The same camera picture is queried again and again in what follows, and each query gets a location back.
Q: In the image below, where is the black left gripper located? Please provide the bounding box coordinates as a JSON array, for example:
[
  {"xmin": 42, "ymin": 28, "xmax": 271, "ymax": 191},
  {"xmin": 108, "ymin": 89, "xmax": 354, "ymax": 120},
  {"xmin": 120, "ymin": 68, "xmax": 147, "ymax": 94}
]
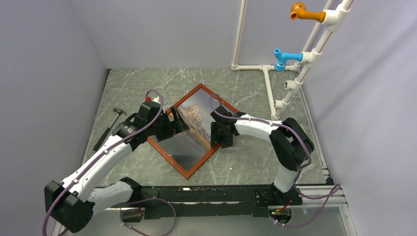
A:
[{"xmin": 148, "ymin": 106, "xmax": 189, "ymax": 142}]

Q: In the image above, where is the glossy mountain landscape photo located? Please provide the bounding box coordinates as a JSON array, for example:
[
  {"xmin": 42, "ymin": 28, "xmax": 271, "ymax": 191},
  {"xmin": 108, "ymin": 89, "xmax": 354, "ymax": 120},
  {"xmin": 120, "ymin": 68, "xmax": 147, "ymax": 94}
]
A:
[{"xmin": 150, "ymin": 88, "xmax": 235, "ymax": 173}]

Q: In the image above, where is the wooden picture frame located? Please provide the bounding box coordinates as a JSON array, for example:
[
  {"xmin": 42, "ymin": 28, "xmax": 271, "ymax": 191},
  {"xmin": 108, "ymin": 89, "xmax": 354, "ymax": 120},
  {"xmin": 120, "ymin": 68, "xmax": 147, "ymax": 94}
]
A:
[{"xmin": 147, "ymin": 84, "xmax": 240, "ymax": 180}]

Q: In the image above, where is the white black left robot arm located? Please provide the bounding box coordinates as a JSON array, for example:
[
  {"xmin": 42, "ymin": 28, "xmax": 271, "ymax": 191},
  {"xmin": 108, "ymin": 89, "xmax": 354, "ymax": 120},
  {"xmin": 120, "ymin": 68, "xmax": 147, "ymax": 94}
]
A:
[{"xmin": 42, "ymin": 101, "xmax": 190, "ymax": 235}]

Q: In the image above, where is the blue pipe elbow fitting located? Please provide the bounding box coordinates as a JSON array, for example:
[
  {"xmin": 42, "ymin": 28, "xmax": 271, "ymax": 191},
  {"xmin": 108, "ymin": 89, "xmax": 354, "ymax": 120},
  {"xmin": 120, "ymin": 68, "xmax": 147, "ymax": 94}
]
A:
[{"xmin": 274, "ymin": 49, "xmax": 303, "ymax": 72}]

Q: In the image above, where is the orange pipe elbow fitting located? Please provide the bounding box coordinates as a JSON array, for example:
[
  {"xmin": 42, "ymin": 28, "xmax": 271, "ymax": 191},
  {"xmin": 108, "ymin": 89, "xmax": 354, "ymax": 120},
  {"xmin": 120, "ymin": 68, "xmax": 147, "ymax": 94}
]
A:
[{"xmin": 290, "ymin": 2, "xmax": 326, "ymax": 23}]

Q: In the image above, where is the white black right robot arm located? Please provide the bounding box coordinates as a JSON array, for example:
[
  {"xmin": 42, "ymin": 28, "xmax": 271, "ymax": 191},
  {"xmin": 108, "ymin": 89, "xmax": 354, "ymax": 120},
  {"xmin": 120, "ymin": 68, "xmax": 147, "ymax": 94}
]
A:
[{"xmin": 210, "ymin": 105, "xmax": 315, "ymax": 204}]

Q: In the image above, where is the white PVC pipe rack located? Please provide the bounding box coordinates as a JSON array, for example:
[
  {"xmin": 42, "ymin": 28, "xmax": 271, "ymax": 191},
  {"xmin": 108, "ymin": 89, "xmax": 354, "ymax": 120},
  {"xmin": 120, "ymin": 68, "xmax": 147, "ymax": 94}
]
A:
[{"xmin": 231, "ymin": 0, "xmax": 353, "ymax": 119}]

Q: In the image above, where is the black handled claw hammer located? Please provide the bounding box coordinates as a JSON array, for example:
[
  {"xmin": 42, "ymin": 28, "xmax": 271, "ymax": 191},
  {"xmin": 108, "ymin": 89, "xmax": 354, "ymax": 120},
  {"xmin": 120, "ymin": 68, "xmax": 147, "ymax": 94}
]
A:
[{"xmin": 92, "ymin": 107, "xmax": 126, "ymax": 151}]

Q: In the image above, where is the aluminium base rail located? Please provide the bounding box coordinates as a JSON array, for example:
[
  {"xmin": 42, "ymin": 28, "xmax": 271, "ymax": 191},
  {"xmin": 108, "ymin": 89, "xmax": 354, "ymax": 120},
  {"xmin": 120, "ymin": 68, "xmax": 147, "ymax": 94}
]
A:
[{"xmin": 52, "ymin": 185, "xmax": 357, "ymax": 236}]

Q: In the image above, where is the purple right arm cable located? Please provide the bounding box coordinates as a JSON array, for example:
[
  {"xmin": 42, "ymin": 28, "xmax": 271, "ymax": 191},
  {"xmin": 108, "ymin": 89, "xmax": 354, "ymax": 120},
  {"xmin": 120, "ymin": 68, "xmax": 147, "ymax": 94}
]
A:
[{"xmin": 209, "ymin": 94, "xmax": 342, "ymax": 229}]

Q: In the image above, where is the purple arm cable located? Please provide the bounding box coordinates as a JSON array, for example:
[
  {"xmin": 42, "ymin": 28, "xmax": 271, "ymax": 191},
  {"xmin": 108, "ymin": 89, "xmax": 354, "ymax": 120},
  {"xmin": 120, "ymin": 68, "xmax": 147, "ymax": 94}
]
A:
[
  {"xmin": 41, "ymin": 89, "xmax": 177, "ymax": 236},
  {"xmin": 209, "ymin": 94, "xmax": 342, "ymax": 229}
]

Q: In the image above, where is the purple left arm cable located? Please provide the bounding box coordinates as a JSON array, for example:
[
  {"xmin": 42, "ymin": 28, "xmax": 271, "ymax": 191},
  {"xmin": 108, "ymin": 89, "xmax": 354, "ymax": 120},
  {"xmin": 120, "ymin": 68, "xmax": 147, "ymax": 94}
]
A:
[{"xmin": 41, "ymin": 89, "xmax": 177, "ymax": 236}]

